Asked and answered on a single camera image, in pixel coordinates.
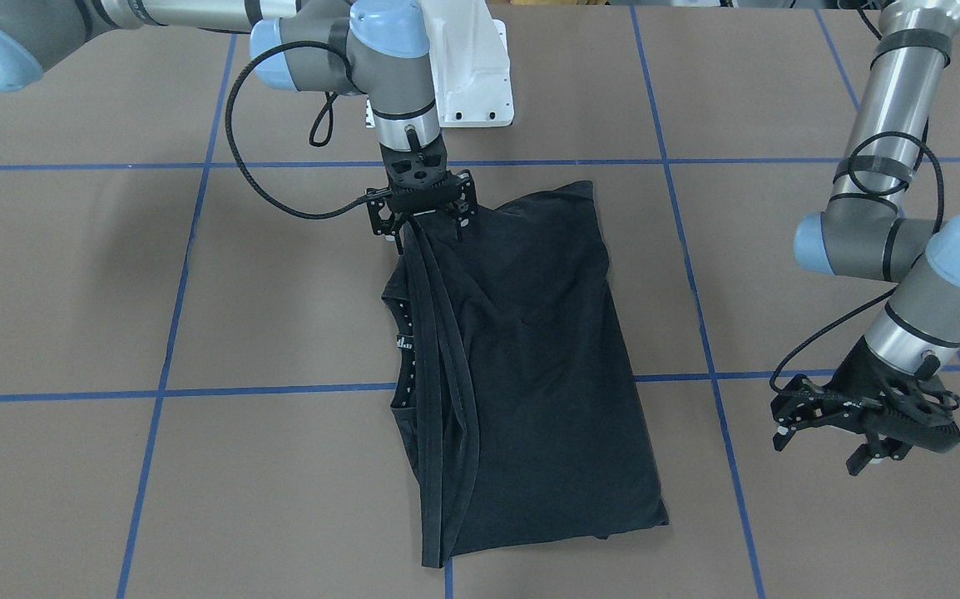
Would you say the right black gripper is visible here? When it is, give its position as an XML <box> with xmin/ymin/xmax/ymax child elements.
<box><xmin>366</xmin><ymin>134</ymin><xmax>478</xmax><ymax>255</ymax></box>

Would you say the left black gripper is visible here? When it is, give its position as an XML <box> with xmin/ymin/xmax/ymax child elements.
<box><xmin>769</xmin><ymin>337</ymin><xmax>960</xmax><ymax>477</ymax></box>

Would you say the black graphic t-shirt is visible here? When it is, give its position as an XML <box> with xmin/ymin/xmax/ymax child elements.
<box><xmin>382</xmin><ymin>181</ymin><xmax>669</xmax><ymax>568</ymax></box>

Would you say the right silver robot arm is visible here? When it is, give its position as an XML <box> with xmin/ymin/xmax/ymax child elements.
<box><xmin>0</xmin><ymin>1</ymin><xmax>478</xmax><ymax>245</ymax></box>

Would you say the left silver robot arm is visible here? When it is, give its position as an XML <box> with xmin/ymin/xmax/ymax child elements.
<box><xmin>769</xmin><ymin>1</ymin><xmax>960</xmax><ymax>475</ymax></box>

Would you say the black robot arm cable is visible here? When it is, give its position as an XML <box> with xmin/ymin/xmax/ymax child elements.
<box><xmin>225</xmin><ymin>42</ymin><xmax>389</xmax><ymax>222</ymax></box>

